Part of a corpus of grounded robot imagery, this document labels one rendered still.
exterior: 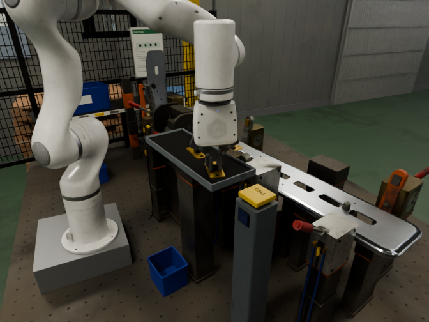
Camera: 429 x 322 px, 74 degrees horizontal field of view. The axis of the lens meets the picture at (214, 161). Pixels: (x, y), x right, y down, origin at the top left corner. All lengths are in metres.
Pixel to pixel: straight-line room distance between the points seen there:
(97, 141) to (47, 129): 0.16
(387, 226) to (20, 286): 1.16
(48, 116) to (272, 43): 4.30
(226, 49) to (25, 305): 0.97
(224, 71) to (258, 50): 4.18
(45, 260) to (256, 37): 4.20
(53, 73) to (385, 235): 0.96
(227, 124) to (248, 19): 4.04
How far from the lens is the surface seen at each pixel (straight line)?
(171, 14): 0.67
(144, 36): 2.04
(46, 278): 1.13
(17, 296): 1.20
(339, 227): 0.76
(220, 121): 0.65
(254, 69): 4.80
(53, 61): 0.88
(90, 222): 1.06
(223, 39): 0.60
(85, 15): 0.92
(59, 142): 0.90
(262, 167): 0.86
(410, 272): 1.29
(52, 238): 1.21
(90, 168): 1.01
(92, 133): 0.97
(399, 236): 0.90
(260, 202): 0.61
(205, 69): 0.61
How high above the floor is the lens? 1.50
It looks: 26 degrees down
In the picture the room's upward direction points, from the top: straight up
